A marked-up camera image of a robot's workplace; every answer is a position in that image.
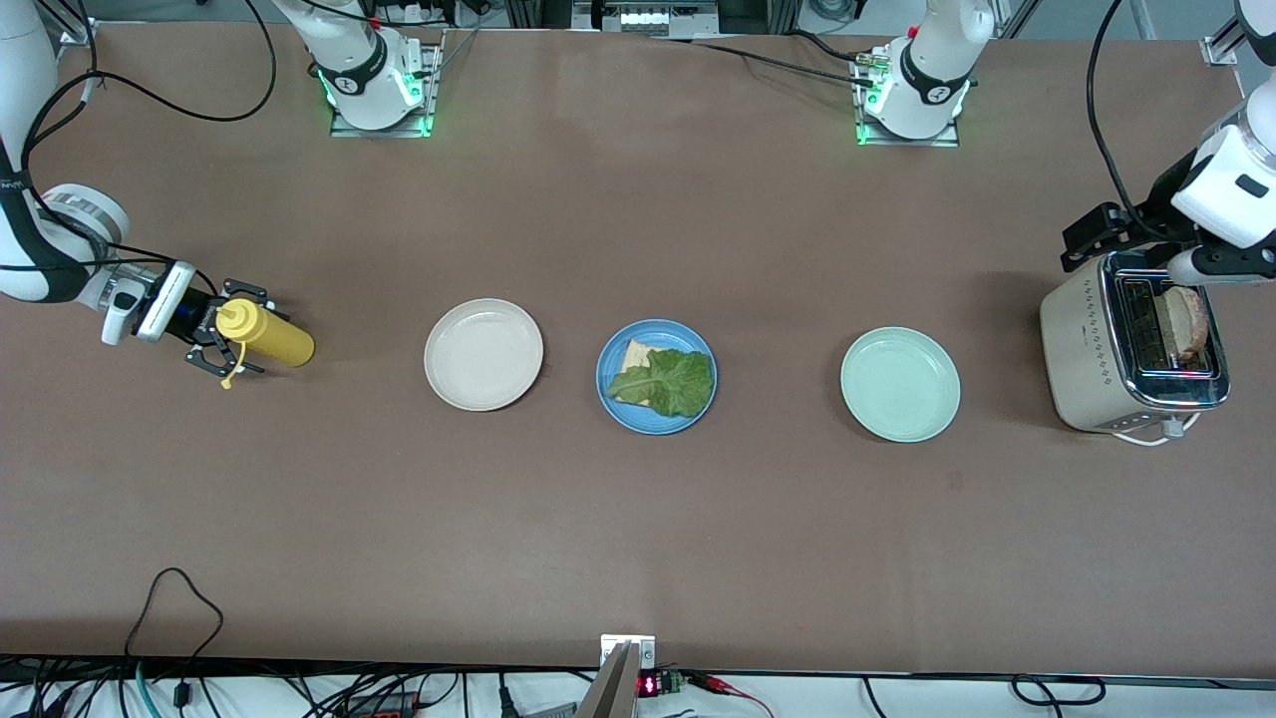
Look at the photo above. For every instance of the toasted bread slice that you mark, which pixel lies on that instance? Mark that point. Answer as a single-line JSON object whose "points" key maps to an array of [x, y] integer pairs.
{"points": [[1186, 324], [636, 357]]}

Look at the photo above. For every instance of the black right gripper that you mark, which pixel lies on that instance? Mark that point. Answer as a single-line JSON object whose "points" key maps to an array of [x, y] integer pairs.
{"points": [[191, 319]]}

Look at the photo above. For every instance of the cream and chrome toaster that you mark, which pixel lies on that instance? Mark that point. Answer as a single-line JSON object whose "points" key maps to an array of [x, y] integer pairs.
{"points": [[1077, 349]]}

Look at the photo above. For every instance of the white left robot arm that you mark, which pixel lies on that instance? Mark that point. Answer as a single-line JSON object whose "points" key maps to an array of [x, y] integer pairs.
{"points": [[932, 70]]}

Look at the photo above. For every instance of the green lettuce leaf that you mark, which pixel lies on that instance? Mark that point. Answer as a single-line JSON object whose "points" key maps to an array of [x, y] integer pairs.
{"points": [[683, 384]]}

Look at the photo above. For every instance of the metal table corner bracket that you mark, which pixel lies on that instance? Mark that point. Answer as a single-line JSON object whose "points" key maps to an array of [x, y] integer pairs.
{"points": [[1218, 50], [82, 35]]}

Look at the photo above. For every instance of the small red digit display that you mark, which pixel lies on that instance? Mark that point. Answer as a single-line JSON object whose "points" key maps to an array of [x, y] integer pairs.
{"points": [[650, 685]]}

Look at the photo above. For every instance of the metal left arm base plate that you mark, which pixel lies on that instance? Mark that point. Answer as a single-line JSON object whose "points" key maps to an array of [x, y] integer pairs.
{"points": [[917, 143]]}

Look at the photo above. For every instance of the yellow squeeze bottle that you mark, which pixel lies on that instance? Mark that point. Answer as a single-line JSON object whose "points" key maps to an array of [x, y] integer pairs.
{"points": [[279, 341]]}

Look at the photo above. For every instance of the blue plate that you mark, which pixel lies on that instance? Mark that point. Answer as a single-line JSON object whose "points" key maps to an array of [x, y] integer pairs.
{"points": [[638, 424]]}

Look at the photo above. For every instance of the red clip lead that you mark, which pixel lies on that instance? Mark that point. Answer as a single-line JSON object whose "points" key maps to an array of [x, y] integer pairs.
{"points": [[728, 686]]}

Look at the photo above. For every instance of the metal electronics box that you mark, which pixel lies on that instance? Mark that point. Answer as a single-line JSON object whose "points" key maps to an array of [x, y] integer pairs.
{"points": [[648, 18]]}

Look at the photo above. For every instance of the black power strip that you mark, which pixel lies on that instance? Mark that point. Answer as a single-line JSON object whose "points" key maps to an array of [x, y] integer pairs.
{"points": [[384, 705]]}

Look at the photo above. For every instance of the light green plate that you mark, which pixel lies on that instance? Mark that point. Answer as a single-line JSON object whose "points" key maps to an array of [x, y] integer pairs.
{"points": [[900, 384]]}

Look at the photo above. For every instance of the beige plate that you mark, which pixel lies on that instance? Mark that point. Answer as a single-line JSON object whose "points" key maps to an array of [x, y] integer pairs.
{"points": [[483, 354]]}

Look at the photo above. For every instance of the grey metal camera mount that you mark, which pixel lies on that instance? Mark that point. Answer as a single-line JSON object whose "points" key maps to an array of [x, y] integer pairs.
{"points": [[618, 678]]}

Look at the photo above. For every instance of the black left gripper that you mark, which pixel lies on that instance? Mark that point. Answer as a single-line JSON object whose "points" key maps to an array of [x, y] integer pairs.
{"points": [[1143, 221]]}

